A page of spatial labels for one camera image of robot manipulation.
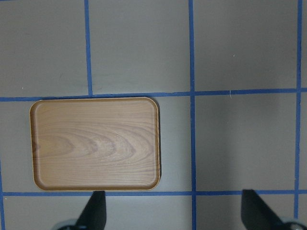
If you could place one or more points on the wooden serving tray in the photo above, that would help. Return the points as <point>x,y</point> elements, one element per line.
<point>96,144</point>

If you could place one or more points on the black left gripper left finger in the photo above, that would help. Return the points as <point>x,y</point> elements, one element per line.
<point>93,216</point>

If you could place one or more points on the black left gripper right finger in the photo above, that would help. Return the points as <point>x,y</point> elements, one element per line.
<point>257,215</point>

